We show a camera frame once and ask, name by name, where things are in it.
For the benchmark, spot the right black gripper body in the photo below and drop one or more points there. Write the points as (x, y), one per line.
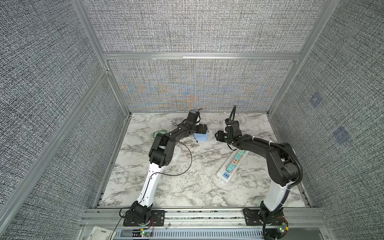
(223, 137)

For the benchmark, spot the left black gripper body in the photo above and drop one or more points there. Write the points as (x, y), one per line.
(198, 129)

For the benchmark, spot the blue square power strip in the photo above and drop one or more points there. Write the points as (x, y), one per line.
(201, 137)

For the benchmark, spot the long white power strip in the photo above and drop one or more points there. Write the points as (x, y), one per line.
(222, 175)

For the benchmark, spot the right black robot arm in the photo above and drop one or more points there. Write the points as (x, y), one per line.
(283, 166)

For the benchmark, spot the white square power strip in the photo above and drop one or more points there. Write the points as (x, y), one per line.
(177, 152)

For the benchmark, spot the white label box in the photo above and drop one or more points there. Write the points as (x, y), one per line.
(99, 233)

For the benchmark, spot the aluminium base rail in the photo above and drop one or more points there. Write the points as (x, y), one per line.
(239, 223)

